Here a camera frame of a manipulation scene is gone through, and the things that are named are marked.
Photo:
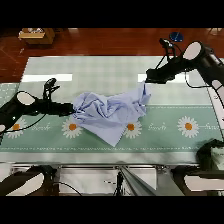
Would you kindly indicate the blue round object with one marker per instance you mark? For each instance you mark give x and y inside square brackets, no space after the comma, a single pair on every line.
[176,36]

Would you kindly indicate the light blue shirt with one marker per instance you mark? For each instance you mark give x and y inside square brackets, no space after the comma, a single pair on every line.
[106,115]

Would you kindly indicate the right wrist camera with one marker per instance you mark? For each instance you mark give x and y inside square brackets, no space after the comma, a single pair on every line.
[165,43]

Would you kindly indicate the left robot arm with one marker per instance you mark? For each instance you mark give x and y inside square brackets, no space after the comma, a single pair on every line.
[23,104]

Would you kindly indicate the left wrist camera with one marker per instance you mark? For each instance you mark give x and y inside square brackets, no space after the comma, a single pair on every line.
[49,87]

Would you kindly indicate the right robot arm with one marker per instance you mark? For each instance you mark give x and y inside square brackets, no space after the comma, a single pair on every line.
[204,60]

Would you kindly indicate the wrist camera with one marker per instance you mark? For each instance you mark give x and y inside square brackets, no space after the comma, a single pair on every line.
[165,43]
[49,87]

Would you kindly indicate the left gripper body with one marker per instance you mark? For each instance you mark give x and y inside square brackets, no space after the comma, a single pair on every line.
[67,109]

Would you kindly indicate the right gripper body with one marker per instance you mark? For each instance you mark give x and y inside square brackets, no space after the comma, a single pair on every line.
[159,75]

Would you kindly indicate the silver frame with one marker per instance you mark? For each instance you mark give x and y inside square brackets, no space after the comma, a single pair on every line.
[140,181]

